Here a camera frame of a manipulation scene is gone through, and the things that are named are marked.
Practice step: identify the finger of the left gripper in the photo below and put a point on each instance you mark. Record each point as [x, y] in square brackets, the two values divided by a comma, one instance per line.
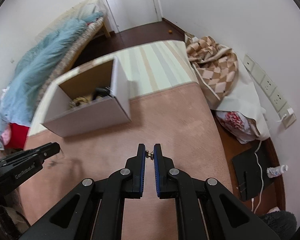
[42, 152]

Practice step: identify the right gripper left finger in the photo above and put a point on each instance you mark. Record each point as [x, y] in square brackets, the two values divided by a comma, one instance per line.
[93, 209]

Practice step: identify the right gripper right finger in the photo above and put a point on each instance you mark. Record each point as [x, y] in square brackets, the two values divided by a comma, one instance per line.
[205, 209]

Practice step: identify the black pad on floor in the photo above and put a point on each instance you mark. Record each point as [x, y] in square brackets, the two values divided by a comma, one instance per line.
[249, 169]

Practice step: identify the blue duvet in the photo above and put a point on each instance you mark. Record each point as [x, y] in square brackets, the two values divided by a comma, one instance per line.
[18, 103]

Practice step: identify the dark fluffy item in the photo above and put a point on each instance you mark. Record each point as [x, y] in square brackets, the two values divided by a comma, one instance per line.
[283, 223]

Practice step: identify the white cardboard box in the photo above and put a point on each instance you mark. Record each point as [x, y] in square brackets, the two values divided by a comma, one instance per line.
[72, 110]

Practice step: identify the red white plastic bag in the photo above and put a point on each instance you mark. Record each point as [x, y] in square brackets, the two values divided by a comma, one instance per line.
[244, 129]

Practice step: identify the black wristband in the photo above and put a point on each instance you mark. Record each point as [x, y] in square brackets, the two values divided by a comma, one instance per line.
[101, 92]

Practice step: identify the pink and striped table mat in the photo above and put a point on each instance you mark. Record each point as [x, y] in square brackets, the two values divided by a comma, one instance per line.
[177, 118]

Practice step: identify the checkered brown fabric bag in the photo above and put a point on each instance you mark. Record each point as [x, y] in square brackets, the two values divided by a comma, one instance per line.
[225, 82]

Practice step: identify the white door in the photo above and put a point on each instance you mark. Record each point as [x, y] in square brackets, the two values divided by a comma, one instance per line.
[128, 14]

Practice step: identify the wall socket strip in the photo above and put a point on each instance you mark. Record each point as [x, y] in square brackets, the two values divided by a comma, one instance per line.
[270, 89]

